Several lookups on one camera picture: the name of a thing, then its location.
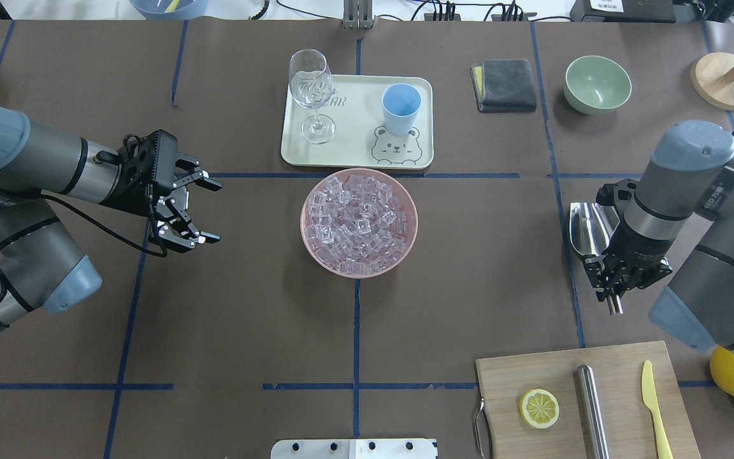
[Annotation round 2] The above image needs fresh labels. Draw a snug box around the clear wine glass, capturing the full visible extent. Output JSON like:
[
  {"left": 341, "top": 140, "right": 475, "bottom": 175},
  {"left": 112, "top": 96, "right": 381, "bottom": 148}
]
[{"left": 288, "top": 49, "right": 336, "bottom": 145}]

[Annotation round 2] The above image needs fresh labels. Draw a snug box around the dark grey folded cloth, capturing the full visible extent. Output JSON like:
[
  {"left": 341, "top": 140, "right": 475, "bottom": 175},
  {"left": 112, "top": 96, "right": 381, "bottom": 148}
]
[{"left": 477, "top": 59, "right": 536, "bottom": 113}]

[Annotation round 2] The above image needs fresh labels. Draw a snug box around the yellow plastic knife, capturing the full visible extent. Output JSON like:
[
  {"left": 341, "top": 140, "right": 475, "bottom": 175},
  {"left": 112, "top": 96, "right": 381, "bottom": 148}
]
[{"left": 640, "top": 360, "right": 673, "bottom": 458}]

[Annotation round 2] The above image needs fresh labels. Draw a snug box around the light blue cup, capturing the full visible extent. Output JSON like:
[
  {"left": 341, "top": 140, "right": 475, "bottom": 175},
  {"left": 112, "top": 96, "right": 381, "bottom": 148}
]
[{"left": 381, "top": 82, "right": 422, "bottom": 136}]

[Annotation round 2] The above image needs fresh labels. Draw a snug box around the mint green bowl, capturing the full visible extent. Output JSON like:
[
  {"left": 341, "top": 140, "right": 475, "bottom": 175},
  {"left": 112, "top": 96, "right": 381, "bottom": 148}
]
[{"left": 563, "top": 55, "right": 633, "bottom": 115}]

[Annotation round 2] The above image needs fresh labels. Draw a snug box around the yellow plastic fork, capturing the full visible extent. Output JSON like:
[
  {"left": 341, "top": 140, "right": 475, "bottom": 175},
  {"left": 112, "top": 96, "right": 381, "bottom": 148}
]
[{"left": 164, "top": 0, "right": 180, "bottom": 14}]

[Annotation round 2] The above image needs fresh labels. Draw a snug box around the silver metal ice scoop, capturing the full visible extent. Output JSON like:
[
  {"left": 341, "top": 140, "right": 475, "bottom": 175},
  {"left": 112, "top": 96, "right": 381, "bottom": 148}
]
[{"left": 569, "top": 201, "right": 624, "bottom": 316}]

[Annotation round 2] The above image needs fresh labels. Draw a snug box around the yellow sponge under cloth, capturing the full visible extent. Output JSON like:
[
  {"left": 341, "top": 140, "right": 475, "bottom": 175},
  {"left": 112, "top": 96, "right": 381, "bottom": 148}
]
[{"left": 471, "top": 64, "right": 484, "bottom": 105}]

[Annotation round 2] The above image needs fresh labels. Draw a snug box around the blue bowl on desk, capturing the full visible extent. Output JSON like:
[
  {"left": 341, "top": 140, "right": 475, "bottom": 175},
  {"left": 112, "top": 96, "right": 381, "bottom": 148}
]
[{"left": 130, "top": 0, "right": 210, "bottom": 20}]

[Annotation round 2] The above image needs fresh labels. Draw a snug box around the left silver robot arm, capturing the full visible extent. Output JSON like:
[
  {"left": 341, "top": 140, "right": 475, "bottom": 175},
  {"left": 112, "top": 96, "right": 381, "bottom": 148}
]
[{"left": 0, "top": 107, "right": 222, "bottom": 332}]

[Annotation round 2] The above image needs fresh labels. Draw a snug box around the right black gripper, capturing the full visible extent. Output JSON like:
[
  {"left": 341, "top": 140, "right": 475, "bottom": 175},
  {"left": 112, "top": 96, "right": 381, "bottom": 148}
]
[{"left": 595, "top": 180, "right": 673, "bottom": 299}]

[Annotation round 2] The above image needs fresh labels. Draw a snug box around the aluminium frame post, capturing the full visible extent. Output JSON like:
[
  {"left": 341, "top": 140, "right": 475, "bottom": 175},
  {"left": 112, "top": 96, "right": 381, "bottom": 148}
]
[{"left": 343, "top": 0, "right": 375, "bottom": 29}]

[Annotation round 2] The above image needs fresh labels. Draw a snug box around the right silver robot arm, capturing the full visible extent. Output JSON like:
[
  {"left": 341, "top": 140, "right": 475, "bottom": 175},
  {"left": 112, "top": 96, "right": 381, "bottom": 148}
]
[{"left": 569, "top": 120, "right": 734, "bottom": 352}]

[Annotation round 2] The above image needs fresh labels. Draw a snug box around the pink bowl with ice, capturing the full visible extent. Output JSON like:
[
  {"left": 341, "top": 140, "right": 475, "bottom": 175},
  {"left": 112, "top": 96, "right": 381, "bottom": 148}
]
[{"left": 299, "top": 168, "right": 419, "bottom": 279}]

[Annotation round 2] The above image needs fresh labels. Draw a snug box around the cream serving tray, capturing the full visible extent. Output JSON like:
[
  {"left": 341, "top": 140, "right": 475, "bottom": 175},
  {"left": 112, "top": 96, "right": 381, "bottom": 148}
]
[{"left": 282, "top": 75, "right": 435, "bottom": 170}]

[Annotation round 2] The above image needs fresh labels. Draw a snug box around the half lemon slice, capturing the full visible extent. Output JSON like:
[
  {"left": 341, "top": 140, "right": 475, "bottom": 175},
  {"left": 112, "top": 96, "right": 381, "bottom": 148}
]
[{"left": 519, "top": 388, "right": 560, "bottom": 429}]

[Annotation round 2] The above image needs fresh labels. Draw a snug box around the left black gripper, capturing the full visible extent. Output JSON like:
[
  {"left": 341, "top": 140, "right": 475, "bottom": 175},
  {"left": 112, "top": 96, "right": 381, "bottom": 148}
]
[{"left": 99, "top": 129, "right": 222, "bottom": 253}]

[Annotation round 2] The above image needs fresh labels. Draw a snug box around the wooden cup stand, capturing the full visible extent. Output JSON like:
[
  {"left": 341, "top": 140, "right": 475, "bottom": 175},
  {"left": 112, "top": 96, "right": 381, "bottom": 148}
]
[{"left": 689, "top": 52, "right": 734, "bottom": 111}]

